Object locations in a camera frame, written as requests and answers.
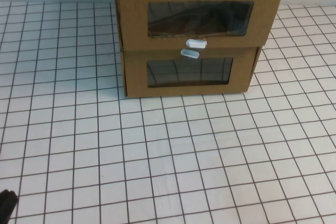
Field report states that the white plastic drawer handle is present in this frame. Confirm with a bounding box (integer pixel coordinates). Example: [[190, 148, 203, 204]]
[[184, 38, 208, 50], [180, 48, 201, 59]]

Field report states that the cardboard drawer with clean window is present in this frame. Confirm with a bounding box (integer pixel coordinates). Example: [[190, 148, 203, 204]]
[[122, 46, 260, 97]]

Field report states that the white black-grid tablecloth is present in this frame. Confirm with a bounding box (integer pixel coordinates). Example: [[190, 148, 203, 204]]
[[0, 1, 336, 224]]

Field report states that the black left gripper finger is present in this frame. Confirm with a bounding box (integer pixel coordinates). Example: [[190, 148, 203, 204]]
[[0, 189, 9, 224], [7, 190, 19, 224]]

